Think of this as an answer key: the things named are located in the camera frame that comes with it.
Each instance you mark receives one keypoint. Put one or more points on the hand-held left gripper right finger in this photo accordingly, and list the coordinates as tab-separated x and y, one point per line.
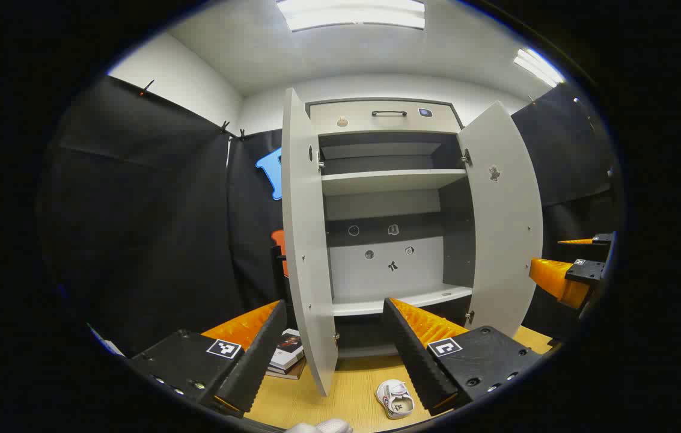
415	361

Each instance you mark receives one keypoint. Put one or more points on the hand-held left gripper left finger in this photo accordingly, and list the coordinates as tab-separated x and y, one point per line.
259	355

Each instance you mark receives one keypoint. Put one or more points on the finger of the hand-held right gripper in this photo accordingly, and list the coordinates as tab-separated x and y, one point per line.
603	239
586	272

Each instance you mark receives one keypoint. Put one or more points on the white shoe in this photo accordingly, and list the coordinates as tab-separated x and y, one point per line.
394	400

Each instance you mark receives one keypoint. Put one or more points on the grey shoe cabinet door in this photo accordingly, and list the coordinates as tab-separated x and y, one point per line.
505	240
307	240

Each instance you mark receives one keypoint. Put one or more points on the grey shoe cabinet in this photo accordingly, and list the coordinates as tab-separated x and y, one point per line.
388	180

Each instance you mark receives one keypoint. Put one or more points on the grey cabinet drawer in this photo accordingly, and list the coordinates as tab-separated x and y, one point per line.
400	124

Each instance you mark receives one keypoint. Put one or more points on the white printed card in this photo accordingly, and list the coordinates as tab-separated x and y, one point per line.
109	346

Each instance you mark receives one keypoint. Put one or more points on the black backdrop cloth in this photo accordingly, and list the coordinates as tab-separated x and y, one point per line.
154	228

